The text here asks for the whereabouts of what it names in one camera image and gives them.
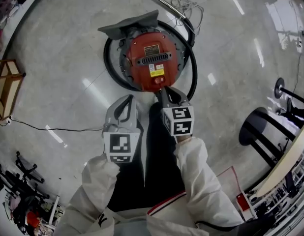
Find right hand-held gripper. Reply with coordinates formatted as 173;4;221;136
155;85;195;138

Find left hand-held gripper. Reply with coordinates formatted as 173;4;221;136
102;94;145;163

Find red vacuum cleaner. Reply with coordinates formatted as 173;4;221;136
119;26;186;93

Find person's left forearm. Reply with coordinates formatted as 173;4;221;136
65;153;121;231

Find person's right forearm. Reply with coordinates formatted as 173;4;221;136
173;135;243;228

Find metal vacuum wand with nozzle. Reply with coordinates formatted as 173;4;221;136
117;0;196;46

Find person's legs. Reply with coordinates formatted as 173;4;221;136
106;102;189;212

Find black floor stand round base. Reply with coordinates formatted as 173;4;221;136
274;77;304;100

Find black chair base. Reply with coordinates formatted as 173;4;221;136
0;151;51;201

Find person's torso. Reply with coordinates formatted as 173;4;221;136
53;190;241;236

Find small wooden rack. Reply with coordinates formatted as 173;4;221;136
0;59;27;124

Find red box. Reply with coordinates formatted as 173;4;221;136
237;193;251;212

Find round beige table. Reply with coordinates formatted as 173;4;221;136
239;107;304;198

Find black office chair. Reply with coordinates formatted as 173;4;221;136
196;212;275;236

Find black vacuum hose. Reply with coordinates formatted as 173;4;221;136
103;20;198;100

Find black floor cable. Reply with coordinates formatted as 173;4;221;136
9;117;105;132

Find grey power cable bundle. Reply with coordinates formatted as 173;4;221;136
170;0;204;35

